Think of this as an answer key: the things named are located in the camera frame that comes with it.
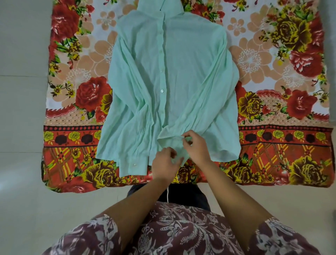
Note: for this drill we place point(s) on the person's right hand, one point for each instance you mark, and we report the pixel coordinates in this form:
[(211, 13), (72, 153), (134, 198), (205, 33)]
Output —
[(198, 149)]

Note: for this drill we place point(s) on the person's left hand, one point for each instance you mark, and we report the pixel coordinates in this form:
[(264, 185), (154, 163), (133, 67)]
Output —
[(164, 165)]

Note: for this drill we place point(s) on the mint green shirt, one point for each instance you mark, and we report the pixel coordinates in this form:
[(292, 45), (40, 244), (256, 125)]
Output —
[(183, 65)]

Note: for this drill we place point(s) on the person's left forearm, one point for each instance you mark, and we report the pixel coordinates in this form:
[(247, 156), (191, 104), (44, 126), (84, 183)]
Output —
[(134, 210)]

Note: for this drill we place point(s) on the person's right forearm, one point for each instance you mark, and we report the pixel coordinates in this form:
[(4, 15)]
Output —
[(233, 205)]

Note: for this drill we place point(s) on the black trousers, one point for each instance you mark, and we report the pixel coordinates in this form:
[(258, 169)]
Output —
[(183, 194)]

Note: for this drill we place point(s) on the floral bedsheet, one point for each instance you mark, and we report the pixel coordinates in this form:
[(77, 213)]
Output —
[(283, 147)]

